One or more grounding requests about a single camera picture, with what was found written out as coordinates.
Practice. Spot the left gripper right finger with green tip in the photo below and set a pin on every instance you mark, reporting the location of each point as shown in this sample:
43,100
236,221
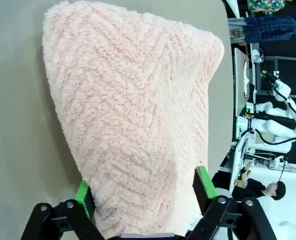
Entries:
205,190

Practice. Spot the left gripper left finger with green tip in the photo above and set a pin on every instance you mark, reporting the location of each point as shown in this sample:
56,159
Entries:
84,200

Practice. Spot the pink herringbone towel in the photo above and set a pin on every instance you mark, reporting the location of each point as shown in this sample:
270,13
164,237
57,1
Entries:
132,100

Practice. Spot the black-haired person in black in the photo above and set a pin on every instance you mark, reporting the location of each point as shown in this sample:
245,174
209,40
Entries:
250,188

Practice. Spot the small white device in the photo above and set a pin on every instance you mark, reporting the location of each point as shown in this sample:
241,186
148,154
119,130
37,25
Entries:
277,162

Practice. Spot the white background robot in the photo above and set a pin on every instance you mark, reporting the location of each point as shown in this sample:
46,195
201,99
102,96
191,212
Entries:
272,125

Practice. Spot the white board panel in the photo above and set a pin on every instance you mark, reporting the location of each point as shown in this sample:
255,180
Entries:
240,80

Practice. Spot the person in blue plaid shirt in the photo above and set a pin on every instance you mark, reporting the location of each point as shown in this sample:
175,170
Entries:
270,30

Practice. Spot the colourful patterned cloth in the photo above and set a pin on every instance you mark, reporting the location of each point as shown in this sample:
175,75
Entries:
265,3

